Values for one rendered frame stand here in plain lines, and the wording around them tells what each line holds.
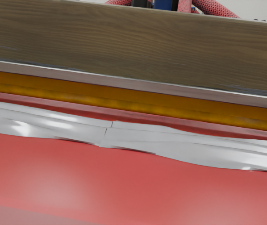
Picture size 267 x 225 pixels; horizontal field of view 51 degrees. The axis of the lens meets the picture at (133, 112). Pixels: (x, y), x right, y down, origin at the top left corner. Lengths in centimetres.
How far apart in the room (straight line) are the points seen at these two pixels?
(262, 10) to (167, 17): 442
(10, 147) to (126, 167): 7
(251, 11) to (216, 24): 436
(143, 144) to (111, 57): 11
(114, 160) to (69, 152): 3
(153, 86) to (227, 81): 7
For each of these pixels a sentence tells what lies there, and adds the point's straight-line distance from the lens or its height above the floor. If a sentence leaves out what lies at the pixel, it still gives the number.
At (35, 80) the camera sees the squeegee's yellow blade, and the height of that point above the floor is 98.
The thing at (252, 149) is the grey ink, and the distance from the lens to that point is 22.
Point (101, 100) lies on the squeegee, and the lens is 29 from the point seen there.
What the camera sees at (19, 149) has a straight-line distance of 17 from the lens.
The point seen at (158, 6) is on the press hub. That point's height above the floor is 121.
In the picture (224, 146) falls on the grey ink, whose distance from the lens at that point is 21.
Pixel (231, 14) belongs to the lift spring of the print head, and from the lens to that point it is 94.
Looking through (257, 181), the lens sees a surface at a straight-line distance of 17.
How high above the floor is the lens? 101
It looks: 11 degrees down
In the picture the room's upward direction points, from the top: 7 degrees clockwise
